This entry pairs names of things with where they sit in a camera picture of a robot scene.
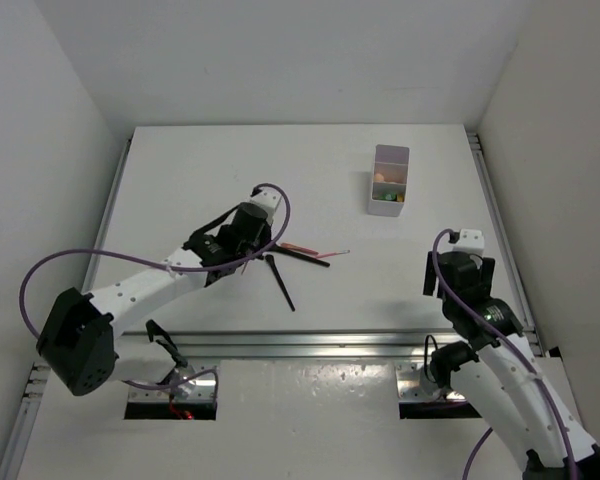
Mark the large black makeup brush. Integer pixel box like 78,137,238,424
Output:
272,246,330,268

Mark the aluminium rail frame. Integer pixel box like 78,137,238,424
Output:
18,125,519,479

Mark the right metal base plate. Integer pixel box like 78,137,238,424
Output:
394,360,467,404

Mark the black brush pink handle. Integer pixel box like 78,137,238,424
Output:
264,255,296,312

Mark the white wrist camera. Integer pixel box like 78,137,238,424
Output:
249,188,282,217
449,228,485,256

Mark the thin pink lip brush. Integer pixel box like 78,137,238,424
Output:
315,249,350,259

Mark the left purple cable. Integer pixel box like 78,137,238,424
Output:
18,182,294,394

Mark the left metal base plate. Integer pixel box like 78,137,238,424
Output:
127,365,219,405

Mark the purple cable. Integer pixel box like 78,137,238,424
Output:
18,182,294,394
431,228,581,480

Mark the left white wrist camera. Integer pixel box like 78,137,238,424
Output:
249,188,282,217

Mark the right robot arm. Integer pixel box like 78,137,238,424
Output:
423,251,600,479

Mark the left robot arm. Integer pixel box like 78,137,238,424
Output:
36,191,283,396

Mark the metal base plate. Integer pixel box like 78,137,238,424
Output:
394,360,467,404
127,365,219,405

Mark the white divided organizer box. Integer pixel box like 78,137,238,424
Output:
367,144,410,218

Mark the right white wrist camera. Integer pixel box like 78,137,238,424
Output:
449,228,485,256

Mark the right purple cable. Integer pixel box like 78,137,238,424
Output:
431,228,581,480

